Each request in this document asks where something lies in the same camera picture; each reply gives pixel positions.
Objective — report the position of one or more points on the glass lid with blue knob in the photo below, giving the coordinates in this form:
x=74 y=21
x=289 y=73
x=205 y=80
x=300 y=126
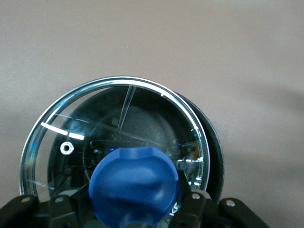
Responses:
x=133 y=180

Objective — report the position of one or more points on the black cooking pot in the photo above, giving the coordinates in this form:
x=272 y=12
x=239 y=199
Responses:
x=215 y=154

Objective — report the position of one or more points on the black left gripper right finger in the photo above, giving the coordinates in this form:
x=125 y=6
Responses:
x=202 y=211

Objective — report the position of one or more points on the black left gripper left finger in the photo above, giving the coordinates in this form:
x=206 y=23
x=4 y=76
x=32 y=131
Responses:
x=26 y=213

